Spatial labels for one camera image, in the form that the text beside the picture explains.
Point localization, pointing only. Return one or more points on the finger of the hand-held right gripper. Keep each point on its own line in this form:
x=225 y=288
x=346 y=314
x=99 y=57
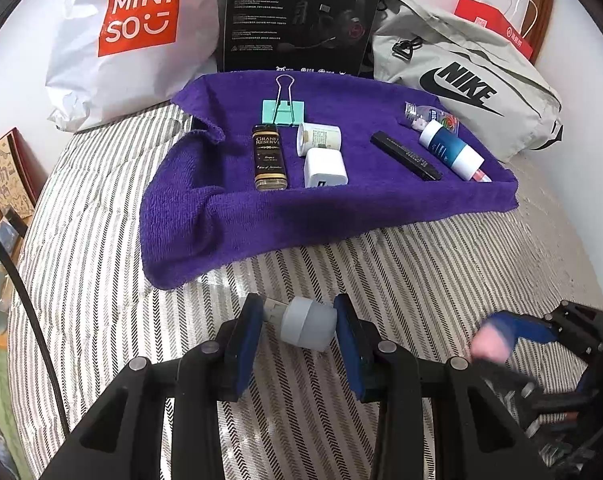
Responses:
x=529 y=329
x=516 y=377

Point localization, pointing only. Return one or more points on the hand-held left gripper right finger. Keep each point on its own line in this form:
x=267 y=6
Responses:
x=351 y=350

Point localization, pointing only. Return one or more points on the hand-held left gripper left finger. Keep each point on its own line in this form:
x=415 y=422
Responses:
x=244 y=350

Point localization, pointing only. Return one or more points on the small pink object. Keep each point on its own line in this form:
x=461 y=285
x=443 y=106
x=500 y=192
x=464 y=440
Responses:
x=491 y=342

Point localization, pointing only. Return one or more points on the grey capped tube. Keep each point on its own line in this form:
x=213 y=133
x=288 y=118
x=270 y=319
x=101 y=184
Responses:
x=309 y=327

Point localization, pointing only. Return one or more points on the white charger plug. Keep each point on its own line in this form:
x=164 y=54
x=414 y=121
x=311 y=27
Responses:
x=324 y=167

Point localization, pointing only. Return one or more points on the blue and white bottle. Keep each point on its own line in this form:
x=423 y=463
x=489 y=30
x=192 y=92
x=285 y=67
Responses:
x=451 y=150

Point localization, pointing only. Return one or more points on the dark mini bottle gold cap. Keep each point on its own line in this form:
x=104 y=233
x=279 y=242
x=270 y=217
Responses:
x=267 y=155

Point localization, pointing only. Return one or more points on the black cosmetic stick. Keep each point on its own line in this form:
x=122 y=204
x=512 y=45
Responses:
x=406 y=155

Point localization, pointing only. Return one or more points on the small white cylinder jar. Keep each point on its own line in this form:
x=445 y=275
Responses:
x=324 y=137

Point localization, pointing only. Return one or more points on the purple towel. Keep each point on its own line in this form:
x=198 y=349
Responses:
x=281 y=220

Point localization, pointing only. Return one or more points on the grey sling bag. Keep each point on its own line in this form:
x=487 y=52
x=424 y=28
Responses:
x=521 y=125

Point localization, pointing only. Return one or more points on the green binder clip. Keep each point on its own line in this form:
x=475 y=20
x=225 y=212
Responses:
x=284 y=114

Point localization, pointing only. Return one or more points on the clear candy bottle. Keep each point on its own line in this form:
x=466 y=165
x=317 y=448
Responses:
x=416 y=117

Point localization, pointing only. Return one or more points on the brown illustrated book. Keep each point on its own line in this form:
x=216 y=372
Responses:
x=6 y=175

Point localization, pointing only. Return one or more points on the white plastic shopping bag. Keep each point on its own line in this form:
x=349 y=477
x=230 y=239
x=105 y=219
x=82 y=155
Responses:
x=131 y=75

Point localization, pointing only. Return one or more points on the red paper bag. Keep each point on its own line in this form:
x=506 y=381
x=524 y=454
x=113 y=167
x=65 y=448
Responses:
x=481 y=12

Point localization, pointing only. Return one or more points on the black headset box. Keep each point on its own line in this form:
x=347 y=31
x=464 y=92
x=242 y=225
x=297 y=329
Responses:
x=281 y=15

